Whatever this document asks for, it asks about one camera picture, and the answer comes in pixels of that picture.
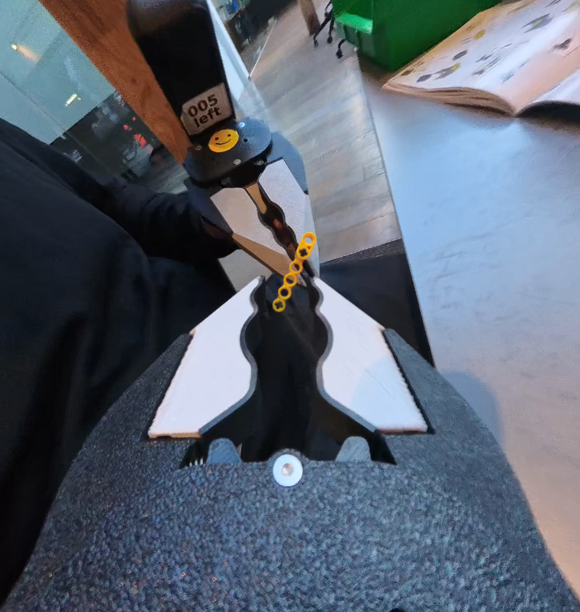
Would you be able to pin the open instruction booklet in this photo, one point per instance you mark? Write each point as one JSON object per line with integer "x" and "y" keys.
{"x": 500, "y": 48}

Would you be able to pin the person's black clothing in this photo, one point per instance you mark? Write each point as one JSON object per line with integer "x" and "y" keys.
{"x": 51, "y": 363}

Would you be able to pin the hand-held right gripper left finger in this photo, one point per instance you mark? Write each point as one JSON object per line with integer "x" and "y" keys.
{"x": 209, "y": 373}

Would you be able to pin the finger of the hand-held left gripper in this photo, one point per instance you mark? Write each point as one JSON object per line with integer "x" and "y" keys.
{"x": 290, "y": 206}
{"x": 228, "y": 208}

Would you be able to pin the yellow perforated brick beam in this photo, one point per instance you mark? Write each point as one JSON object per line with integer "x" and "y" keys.
{"x": 294, "y": 271}

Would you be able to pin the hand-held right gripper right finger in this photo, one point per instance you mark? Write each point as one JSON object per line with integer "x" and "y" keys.
{"x": 371, "y": 373}

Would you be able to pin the green plastic bin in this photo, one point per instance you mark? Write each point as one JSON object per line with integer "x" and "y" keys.
{"x": 414, "y": 29}

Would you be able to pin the person's left forearm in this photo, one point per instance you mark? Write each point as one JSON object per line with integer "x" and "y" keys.
{"x": 156, "y": 225}

